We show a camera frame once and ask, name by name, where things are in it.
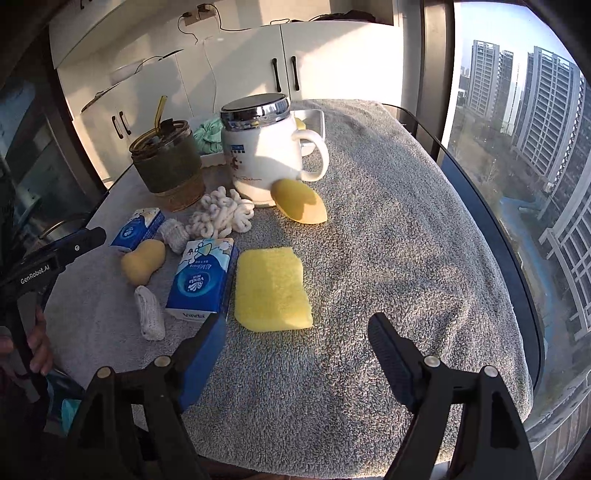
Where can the white knit cloth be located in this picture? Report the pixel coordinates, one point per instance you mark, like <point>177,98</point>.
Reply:
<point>174,235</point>
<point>150,316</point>

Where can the small yellow makeup sponge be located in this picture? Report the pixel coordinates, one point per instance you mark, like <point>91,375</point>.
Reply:
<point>300,123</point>

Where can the glass cup with green sleeve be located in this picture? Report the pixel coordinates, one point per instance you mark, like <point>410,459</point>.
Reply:
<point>166,166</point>

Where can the yellow glass straw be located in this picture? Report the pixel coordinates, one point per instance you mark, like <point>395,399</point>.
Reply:
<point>161,113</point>

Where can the dark window frame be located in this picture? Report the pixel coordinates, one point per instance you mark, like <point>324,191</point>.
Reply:
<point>436,69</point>

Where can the grey high-rise building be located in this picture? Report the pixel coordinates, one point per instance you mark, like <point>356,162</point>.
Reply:
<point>549,115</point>
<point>489,83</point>

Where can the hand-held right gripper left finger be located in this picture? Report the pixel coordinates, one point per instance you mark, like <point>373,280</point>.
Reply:
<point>203,364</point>

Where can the yellow teardrop makeup sponge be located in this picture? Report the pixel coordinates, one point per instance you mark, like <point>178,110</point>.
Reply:
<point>298,201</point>

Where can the white chenille cloth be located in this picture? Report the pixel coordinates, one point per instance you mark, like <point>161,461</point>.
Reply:
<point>221,214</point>

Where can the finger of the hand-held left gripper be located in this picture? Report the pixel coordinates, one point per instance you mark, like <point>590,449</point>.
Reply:
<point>85,240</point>

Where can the wall power socket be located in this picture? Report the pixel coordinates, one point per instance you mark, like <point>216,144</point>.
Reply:
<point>205,13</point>

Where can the blue tissue pack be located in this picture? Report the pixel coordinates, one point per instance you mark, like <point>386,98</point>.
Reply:
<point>134,230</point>
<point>198,277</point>

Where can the mint green cloth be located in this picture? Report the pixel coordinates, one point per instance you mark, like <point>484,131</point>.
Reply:
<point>210,134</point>

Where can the white plastic tray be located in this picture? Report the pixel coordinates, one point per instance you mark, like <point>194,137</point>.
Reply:
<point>314,121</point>

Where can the white lattice building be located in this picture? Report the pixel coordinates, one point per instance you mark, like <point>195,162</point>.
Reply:
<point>570,258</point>

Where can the dark cloth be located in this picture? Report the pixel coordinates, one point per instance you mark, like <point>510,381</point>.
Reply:
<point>344,16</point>

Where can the yellow gourd makeup sponge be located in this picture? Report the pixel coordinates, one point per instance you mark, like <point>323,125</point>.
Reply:
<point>141,263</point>

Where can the yellow rectangular sponge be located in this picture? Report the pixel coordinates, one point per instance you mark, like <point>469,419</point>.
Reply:
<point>272,290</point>

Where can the white lidded mug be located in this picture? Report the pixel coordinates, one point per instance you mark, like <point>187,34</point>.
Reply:
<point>258,157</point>

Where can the white cabinet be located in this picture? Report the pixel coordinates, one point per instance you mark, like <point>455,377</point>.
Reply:
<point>351,60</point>

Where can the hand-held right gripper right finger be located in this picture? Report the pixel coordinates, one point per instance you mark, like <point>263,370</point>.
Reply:
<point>392,355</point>

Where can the grey towel mat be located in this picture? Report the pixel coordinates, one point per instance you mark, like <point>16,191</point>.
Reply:
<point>392,230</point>

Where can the person's left hand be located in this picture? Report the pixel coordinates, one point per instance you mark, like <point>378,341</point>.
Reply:
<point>40,344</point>

